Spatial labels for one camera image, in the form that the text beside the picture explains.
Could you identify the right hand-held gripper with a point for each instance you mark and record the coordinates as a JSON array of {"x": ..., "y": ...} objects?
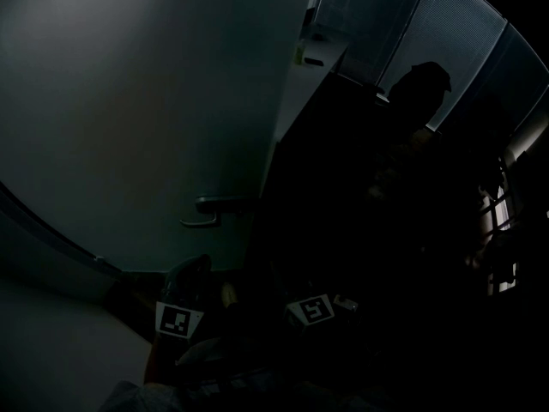
[{"x": 313, "y": 311}]

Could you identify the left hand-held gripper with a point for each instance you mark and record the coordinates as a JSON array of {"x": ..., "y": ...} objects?
[{"x": 178, "y": 320}]

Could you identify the long white desk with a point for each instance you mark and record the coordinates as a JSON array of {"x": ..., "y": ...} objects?
[{"x": 309, "y": 88}]

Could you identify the black office chair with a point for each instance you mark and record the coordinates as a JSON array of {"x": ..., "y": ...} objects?
[{"x": 422, "y": 95}]

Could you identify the green bottle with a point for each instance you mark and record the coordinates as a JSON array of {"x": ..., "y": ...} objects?
[{"x": 299, "y": 55}]

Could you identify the black phone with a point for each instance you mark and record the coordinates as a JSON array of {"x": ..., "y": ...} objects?
[{"x": 313, "y": 61}]

